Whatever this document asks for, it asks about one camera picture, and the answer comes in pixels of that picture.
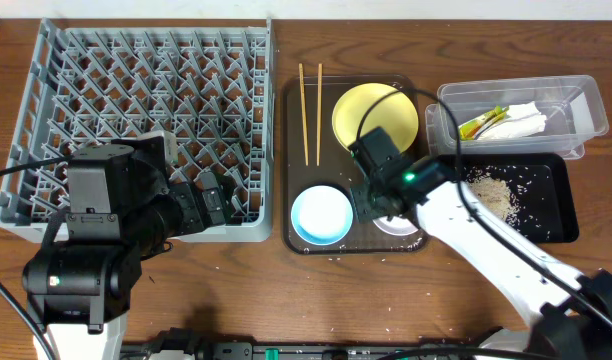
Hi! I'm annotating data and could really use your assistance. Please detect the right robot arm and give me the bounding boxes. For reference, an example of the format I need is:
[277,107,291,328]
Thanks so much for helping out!
[352,154,612,359]

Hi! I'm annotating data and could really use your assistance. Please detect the white cup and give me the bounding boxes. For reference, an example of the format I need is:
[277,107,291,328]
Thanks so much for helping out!
[136,130,178,165]

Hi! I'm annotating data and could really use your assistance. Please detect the grey plastic dish rack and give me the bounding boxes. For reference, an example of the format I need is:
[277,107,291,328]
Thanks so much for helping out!
[0,20,276,243]

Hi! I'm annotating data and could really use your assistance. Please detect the black tray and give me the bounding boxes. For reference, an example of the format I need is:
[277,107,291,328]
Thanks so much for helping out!
[462,153,579,243]

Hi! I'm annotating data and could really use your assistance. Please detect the light blue bowl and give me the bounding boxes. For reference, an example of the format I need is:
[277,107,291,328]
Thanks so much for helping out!
[290,185,354,246]

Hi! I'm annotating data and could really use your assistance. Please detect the yellow plate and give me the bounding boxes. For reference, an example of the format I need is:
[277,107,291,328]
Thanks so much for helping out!
[332,83,419,152]

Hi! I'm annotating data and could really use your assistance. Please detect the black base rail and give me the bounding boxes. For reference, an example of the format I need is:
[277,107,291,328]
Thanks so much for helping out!
[119,327,501,360]

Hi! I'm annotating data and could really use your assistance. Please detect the green snack wrapper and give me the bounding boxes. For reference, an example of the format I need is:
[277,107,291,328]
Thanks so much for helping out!
[459,106,509,140]

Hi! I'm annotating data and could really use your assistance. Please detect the dark brown serving tray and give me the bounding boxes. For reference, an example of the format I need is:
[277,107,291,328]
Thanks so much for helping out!
[278,74,428,256]

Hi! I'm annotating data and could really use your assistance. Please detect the rice food waste pile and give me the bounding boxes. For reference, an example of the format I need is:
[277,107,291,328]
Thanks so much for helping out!
[460,167,552,241]

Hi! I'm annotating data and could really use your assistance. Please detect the clear plastic bin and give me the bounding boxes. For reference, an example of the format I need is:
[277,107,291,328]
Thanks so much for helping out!
[437,75,609,160]

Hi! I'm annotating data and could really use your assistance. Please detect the white napkin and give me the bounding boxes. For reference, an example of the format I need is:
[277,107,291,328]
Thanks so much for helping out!
[475,102,547,140]

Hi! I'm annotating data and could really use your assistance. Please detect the white bowl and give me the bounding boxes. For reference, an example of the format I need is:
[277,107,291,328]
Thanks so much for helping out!
[373,216,418,237]

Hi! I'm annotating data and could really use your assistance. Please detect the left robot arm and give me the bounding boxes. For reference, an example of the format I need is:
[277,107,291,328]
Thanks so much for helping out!
[22,134,236,359]

